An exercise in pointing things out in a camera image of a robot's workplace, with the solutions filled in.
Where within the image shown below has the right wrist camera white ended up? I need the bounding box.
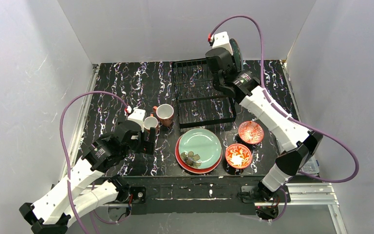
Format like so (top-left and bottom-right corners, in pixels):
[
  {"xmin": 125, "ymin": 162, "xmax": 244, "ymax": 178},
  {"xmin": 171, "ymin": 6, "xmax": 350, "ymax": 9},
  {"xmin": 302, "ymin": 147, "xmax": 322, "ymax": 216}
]
[{"xmin": 207, "ymin": 31, "xmax": 233, "ymax": 55}]

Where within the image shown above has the dark blue glazed plate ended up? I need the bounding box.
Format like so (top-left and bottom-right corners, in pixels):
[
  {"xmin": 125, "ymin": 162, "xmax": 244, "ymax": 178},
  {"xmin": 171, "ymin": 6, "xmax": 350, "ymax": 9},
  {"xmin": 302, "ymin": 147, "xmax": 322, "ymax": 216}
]
[{"xmin": 229, "ymin": 38, "xmax": 243, "ymax": 72}]

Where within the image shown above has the orange floral pattern bowl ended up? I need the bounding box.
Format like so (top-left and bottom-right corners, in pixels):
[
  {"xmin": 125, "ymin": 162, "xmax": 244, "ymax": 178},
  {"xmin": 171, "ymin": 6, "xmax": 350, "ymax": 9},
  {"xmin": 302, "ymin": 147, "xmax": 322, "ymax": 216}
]
[{"xmin": 225, "ymin": 143, "xmax": 253, "ymax": 169}]

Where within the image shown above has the black wire dish rack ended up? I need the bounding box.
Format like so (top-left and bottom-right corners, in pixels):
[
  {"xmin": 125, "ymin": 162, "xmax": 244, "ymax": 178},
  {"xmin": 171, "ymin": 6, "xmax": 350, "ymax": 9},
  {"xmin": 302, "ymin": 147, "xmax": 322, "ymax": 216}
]
[{"xmin": 171, "ymin": 58, "xmax": 237, "ymax": 129}]

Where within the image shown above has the small brown cup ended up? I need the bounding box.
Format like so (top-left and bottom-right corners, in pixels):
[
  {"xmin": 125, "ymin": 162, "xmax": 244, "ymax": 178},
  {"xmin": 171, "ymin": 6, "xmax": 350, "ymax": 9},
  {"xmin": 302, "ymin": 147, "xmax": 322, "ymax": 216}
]
[{"xmin": 143, "ymin": 116, "xmax": 159, "ymax": 133}]

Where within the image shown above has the red teal floral plate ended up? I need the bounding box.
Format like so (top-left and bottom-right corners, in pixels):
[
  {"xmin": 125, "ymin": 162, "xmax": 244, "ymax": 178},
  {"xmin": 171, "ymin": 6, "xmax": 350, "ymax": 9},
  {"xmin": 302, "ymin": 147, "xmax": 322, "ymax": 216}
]
[{"xmin": 175, "ymin": 141, "xmax": 222, "ymax": 174}]

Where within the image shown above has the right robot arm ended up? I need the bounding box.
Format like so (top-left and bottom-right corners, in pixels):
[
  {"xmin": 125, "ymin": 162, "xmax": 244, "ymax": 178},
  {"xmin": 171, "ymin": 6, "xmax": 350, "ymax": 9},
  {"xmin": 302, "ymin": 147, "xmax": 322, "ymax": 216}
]
[{"xmin": 205, "ymin": 47, "xmax": 323, "ymax": 200}]

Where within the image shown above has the light green flower plate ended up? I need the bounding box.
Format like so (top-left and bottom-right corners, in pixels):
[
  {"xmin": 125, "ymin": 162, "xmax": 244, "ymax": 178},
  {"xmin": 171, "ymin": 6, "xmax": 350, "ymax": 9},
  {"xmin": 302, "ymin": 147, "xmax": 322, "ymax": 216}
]
[{"xmin": 177, "ymin": 128, "xmax": 222, "ymax": 170}]

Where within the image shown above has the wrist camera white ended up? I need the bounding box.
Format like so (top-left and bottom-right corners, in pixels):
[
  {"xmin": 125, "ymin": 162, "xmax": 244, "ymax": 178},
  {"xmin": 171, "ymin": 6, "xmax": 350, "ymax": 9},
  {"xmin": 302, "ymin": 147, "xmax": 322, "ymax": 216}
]
[
  {"xmin": 207, "ymin": 31, "xmax": 233, "ymax": 55},
  {"xmin": 125, "ymin": 106, "xmax": 146, "ymax": 131}
]

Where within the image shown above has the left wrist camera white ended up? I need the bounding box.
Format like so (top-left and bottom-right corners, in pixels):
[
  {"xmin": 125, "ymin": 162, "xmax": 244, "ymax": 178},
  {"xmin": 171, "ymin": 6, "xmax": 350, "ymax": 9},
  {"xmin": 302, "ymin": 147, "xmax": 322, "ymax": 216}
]
[{"xmin": 125, "ymin": 106, "xmax": 146, "ymax": 131}]

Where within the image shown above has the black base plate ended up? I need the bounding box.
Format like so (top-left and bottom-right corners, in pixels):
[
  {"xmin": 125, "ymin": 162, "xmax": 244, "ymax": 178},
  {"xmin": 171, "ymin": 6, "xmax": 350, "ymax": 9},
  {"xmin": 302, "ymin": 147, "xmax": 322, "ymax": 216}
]
[{"xmin": 108, "ymin": 175, "xmax": 291, "ymax": 216}]

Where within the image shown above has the red geometric pattern bowl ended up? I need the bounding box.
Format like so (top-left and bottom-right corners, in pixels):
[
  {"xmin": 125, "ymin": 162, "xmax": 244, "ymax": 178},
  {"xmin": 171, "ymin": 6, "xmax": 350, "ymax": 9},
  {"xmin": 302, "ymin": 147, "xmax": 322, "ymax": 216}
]
[{"xmin": 238, "ymin": 121, "xmax": 264, "ymax": 145}]

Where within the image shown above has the large brown mug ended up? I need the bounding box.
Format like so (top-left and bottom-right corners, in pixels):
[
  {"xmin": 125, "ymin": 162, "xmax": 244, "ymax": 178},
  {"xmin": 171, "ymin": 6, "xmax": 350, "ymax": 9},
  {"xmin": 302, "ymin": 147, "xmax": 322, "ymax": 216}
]
[{"xmin": 153, "ymin": 104, "xmax": 174, "ymax": 128}]

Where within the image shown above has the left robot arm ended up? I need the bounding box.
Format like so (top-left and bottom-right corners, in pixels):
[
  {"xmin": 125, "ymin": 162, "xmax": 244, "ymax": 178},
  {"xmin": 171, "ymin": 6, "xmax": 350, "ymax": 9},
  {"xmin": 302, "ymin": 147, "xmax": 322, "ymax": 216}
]
[{"xmin": 19, "ymin": 120, "xmax": 157, "ymax": 234}]

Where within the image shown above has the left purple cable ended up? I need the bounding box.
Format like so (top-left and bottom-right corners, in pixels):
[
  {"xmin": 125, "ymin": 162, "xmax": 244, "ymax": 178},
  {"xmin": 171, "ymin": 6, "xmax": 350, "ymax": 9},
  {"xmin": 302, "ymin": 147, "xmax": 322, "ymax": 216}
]
[{"xmin": 59, "ymin": 91, "xmax": 133, "ymax": 234}]

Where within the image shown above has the clear plastic box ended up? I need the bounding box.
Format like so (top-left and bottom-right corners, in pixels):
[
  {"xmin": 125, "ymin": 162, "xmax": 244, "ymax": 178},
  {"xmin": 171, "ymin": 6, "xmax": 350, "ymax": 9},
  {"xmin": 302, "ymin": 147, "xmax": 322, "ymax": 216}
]
[{"xmin": 300, "ymin": 156, "xmax": 319, "ymax": 175}]

